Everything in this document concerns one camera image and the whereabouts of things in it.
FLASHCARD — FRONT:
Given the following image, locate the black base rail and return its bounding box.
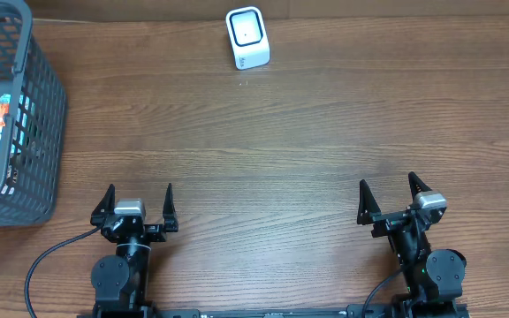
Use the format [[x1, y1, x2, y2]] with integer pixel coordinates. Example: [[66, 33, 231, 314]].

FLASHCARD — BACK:
[[77, 303, 471, 318]]

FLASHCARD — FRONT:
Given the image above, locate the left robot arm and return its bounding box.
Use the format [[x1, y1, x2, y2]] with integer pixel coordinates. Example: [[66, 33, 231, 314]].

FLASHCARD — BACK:
[[90, 185, 179, 317]]

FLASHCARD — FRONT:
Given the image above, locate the grey plastic mesh basket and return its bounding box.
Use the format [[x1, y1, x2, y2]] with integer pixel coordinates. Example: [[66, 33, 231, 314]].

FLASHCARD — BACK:
[[0, 0, 68, 226]]

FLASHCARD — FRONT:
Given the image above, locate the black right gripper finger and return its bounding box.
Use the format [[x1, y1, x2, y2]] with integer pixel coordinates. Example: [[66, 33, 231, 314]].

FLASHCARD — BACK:
[[408, 171, 431, 199], [357, 179, 381, 225]]

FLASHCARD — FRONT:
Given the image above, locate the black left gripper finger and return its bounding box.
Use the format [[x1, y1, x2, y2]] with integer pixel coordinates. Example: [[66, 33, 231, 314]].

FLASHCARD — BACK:
[[163, 183, 179, 232], [90, 184, 115, 225]]

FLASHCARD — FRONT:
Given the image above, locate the teal snack pouch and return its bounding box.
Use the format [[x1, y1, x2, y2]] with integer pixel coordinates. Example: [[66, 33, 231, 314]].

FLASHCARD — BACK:
[[0, 94, 34, 146]]

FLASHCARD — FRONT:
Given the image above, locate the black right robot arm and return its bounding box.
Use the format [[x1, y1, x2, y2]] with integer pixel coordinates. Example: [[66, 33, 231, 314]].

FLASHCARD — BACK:
[[347, 171, 469, 317]]

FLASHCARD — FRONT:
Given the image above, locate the white barcode scanner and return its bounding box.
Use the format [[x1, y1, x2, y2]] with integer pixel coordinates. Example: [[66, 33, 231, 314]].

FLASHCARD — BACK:
[[225, 6, 270, 70]]

